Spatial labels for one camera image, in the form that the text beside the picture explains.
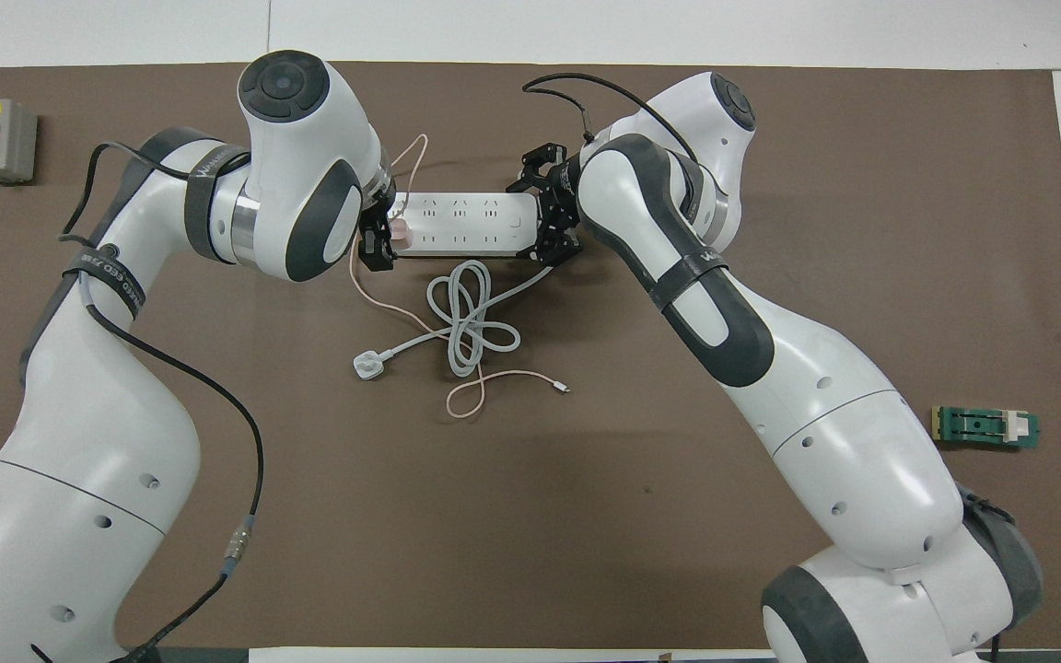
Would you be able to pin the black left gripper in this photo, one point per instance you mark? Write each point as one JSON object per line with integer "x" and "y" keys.
{"x": 370, "y": 221}

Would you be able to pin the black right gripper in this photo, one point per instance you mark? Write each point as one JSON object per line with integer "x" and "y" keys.
{"x": 560, "y": 198}

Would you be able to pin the pink charger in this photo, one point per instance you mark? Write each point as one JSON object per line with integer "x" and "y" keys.
{"x": 400, "y": 232}

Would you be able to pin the white power strip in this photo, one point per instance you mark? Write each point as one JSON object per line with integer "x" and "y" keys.
{"x": 466, "y": 226}

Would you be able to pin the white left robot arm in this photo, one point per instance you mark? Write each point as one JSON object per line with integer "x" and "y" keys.
{"x": 79, "y": 442}

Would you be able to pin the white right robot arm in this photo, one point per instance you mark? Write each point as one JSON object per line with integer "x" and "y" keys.
{"x": 844, "y": 433}

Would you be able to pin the brown table mat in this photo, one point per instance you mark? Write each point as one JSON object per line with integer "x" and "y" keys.
{"x": 540, "y": 506}

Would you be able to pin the grey button switch box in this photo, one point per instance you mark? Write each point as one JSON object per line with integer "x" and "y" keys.
{"x": 1, "y": 138}

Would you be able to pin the green knife switch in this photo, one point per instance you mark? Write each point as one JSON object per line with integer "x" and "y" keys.
{"x": 977, "y": 427}

